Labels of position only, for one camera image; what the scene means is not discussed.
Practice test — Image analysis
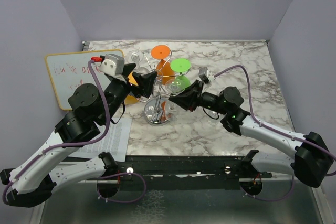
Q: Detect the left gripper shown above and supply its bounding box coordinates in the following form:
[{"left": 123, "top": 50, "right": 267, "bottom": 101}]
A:
[{"left": 99, "top": 63, "right": 158, "bottom": 125}]

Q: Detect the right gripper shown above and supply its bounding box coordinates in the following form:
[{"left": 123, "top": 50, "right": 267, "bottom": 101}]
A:
[{"left": 169, "top": 79, "right": 228, "bottom": 115}]

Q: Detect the clear wine glass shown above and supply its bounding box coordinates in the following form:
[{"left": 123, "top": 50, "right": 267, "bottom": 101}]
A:
[
  {"left": 131, "top": 51, "right": 149, "bottom": 75},
  {"left": 163, "top": 79, "right": 184, "bottom": 122}
]

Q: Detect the orange wine glass front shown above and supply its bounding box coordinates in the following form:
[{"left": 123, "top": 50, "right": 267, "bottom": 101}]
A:
[{"left": 124, "top": 72, "right": 138, "bottom": 105}]

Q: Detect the orange wine glass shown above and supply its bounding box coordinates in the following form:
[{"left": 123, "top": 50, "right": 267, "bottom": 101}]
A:
[
  {"left": 124, "top": 72, "right": 138, "bottom": 105},
  {"left": 151, "top": 45, "right": 175, "bottom": 85}
]

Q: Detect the green wine glass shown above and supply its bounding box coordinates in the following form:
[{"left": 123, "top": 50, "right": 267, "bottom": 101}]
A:
[{"left": 171, "top": 58, "right": 191, "bottom": 89}]

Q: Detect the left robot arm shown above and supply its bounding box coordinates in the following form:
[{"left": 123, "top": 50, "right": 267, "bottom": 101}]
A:
[{"left": 1, "top": 60, "right": 158, "bottom": 208}]

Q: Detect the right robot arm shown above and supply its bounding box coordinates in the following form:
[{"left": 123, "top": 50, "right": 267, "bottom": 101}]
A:
[{"left": 169, "top": 80, "right": 334, "bottom": 188}]

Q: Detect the chrome wine glass rack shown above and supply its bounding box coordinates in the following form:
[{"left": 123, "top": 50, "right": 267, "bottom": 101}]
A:
[{"left": 143, "top": 55, "right": 178, "bottom": 126}]

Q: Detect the yellow framed whiteboard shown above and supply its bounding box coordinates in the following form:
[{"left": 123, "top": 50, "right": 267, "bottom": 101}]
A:
[{"left": 45, "top": 49, "right": 124, "bottom": 111}]

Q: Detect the printed paper sheet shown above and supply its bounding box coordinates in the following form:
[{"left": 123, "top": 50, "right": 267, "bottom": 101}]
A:
[{"left": 70, "top": 118, "right": 132, "bottom": 162}]

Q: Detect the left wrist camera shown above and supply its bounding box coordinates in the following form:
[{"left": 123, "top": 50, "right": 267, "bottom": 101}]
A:
[{"left": 91, "top": 54, "right": 125, "bottom": 74}]

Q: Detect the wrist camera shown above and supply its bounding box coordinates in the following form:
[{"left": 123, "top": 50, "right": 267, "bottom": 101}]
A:
[
  {"left": 91, "top": 54, "right": 125, "bottom": 74},
  {"left": 198, "top": 67, "right": 215, "bottom": 84}
]

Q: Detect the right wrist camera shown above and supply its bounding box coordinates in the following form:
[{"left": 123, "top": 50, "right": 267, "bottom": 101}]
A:
[{"left": 198, "top": 67, "right": 215, "bottom": 84}]

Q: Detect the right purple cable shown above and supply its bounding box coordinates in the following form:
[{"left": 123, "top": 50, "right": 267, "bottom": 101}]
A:
[{"left": 214, "top": 65, "right": 336, "bottom": 202}]

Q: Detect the black base frame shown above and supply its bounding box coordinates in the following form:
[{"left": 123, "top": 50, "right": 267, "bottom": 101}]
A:
[{"left": 86, "top": 152, "right": 274, "bottom": 192}]

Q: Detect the aluminium rail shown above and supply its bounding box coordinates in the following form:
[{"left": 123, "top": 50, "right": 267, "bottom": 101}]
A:
[{"left": 80, "top": 173, "right": 291, "bottom": 186}]

